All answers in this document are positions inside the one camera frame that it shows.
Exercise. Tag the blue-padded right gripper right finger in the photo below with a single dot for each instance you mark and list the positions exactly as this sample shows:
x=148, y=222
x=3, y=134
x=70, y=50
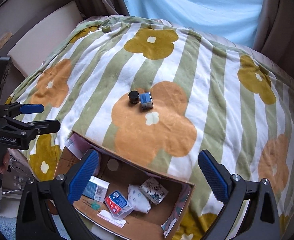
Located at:
x=261, y=220

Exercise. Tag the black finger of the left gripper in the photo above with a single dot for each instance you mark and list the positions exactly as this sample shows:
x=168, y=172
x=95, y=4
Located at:
x=40, y=127

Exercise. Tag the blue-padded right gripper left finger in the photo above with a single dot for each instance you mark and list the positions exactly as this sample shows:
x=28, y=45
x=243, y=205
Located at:
x=34, y=220

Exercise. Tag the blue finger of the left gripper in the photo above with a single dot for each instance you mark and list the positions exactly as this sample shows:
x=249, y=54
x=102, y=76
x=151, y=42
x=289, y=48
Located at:
x=15, y=109

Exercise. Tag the white blue medicine box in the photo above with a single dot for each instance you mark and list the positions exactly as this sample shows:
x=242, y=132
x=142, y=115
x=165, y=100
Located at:
x=96, y=189

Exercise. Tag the beige round tin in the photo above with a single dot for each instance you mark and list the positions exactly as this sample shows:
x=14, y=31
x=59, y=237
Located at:
x=113, y=165

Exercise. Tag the clear case red blue card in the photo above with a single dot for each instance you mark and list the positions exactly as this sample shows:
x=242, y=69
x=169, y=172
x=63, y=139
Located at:
x=118, y=205

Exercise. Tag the black round jar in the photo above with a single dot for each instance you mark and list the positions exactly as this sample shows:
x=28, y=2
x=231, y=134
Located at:
x=134, y=97

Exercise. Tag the small dark blue box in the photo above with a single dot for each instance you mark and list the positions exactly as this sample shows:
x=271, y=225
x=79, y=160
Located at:
x=146, y=101

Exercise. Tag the white patterned cloth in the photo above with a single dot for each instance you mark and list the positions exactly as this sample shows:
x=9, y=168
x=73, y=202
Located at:
x=138, y=201

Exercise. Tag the floral black white packet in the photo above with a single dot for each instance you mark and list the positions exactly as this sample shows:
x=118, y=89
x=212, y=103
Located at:
x=153, y=190

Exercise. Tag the beige headboard panel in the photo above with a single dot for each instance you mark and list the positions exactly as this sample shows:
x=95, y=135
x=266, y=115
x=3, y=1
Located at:
x=31, y=29

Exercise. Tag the open cardboard box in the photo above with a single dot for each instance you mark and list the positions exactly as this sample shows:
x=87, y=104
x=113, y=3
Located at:
x=161, y=222

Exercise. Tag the floral striped blanket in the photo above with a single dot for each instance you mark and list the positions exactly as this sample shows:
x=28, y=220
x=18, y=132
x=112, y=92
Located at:
x=207, y=94

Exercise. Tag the brown right curtain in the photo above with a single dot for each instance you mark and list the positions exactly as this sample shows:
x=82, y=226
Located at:
x=275, y=33

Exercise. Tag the light blue sheet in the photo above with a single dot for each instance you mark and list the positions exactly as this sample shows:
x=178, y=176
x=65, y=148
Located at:
x=236, y=20

